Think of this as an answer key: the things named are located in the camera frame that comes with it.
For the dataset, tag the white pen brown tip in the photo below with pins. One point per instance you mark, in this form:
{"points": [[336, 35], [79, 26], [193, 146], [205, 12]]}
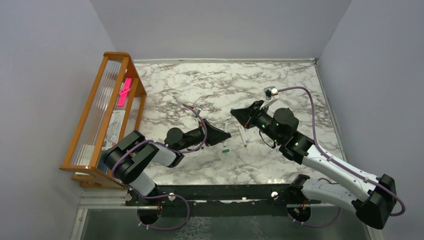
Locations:
{"points": [[244, 138]]}

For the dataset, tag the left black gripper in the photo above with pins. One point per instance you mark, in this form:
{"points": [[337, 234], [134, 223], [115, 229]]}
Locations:
{"points": [[214, 135]]}

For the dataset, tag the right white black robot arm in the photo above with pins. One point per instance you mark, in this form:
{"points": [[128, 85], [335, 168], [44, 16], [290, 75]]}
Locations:
{"points": [[370, 197]]}

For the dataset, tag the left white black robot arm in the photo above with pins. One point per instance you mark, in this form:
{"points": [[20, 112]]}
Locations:
{"points": [[128, 158]]}

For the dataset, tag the wooden rack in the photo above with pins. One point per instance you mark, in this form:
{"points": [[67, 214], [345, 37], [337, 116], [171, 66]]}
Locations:
{"points": [[85, 151]]}

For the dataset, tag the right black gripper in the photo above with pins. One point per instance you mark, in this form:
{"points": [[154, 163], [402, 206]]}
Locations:
{"points": [[247, 116]]}

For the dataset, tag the pink clip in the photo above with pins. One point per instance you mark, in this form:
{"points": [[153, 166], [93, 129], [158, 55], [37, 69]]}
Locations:
{"points": [[123, 93]]}

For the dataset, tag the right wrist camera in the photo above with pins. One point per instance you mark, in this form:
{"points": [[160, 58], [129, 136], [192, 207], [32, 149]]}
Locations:
{"points": [[271, 96]]}

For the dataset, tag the black mounting rail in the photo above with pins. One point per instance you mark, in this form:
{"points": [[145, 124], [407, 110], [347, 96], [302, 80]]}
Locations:
{"points": [[178, 201]]}

